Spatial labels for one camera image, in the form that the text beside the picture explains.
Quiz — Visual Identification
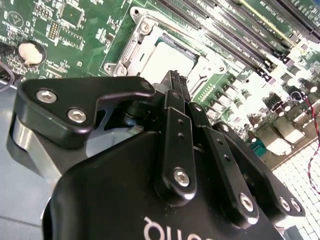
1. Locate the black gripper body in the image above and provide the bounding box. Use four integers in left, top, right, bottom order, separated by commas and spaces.
41, 129, 287, 240

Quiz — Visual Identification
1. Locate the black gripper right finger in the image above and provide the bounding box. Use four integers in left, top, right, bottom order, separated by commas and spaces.
178, 72, 306, 229

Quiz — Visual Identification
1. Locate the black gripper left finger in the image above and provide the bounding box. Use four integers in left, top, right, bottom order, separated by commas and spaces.
6, 69, 199, 208

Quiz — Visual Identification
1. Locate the silver CPU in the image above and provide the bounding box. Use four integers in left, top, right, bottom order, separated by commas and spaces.
146, 33, 201, 80

